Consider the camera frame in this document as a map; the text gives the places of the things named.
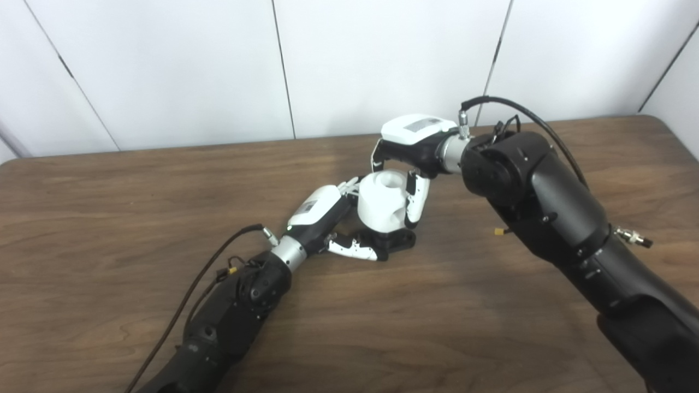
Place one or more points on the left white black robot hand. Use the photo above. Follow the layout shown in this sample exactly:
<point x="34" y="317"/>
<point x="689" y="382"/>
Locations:
<point x="317" y="213"/>

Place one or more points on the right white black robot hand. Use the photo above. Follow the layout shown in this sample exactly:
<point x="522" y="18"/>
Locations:
<point x="420" y="142"/>

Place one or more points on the round white holed piece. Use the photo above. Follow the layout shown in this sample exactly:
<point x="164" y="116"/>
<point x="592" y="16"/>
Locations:
<point x="382" y="207"/>

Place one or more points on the black flanged holder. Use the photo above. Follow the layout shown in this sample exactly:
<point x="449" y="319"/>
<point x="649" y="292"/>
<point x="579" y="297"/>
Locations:
<point x="401" y="240"/>

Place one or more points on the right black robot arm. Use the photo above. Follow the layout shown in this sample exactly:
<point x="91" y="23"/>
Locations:
<point x="562" y="207"/>

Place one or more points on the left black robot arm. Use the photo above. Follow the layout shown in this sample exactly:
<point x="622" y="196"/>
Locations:
<point x="229" y="322"/>

